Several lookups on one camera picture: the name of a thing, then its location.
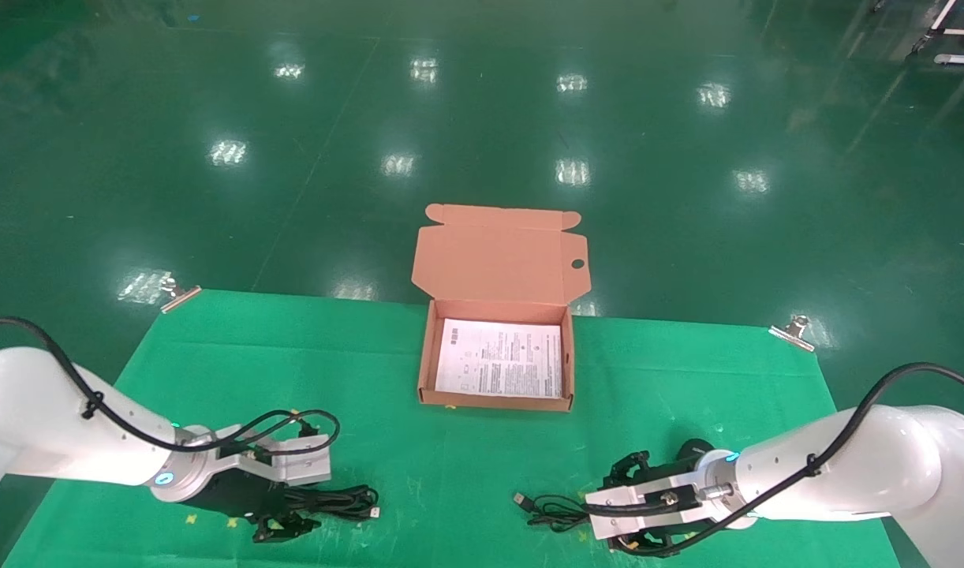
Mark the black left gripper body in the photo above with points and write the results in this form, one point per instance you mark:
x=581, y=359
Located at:
x=241, y=493

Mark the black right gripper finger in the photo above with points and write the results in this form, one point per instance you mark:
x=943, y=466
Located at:
x=644, y=544
x=625, y=469

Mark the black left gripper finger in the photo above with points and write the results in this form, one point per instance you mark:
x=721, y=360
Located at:
x=281, y=528

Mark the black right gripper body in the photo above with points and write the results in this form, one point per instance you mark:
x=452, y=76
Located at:
x=663, y=473

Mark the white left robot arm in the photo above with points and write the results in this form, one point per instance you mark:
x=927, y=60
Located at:
x=40, y=426

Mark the open orange cardboard box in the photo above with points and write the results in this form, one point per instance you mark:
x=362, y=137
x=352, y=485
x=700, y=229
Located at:
x=498, y=268

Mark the white printed instruction sheet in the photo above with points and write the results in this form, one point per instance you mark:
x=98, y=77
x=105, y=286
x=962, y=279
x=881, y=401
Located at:
x=498, y=359

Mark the green table mat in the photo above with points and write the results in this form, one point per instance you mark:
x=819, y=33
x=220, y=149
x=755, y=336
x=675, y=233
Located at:
x=450, y=473

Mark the metal binder clip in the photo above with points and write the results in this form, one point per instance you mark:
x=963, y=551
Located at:
x=793, y=333
x=181, y=297

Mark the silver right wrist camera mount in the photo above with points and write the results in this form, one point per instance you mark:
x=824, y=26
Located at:
x=616, y=513

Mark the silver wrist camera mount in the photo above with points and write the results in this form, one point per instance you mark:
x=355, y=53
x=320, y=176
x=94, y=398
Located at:
x=616, y=513
x=300, y=465

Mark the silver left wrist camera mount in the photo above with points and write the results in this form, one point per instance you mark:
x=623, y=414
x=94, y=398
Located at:
x=300, y=465

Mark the white metal rack frame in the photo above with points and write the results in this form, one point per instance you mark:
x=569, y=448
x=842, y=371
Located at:
x=963, y=60

